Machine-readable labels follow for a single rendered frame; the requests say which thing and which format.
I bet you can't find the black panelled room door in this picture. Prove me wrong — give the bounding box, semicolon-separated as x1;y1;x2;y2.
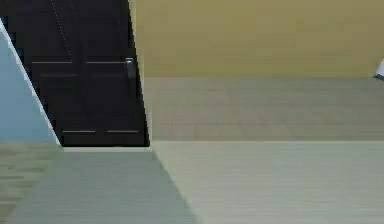
0;0;151;148

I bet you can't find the white object with dark base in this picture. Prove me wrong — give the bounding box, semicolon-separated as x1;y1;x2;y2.
372;58;384;81

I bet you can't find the grey door handle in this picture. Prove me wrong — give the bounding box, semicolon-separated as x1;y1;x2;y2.
125;57;137;80

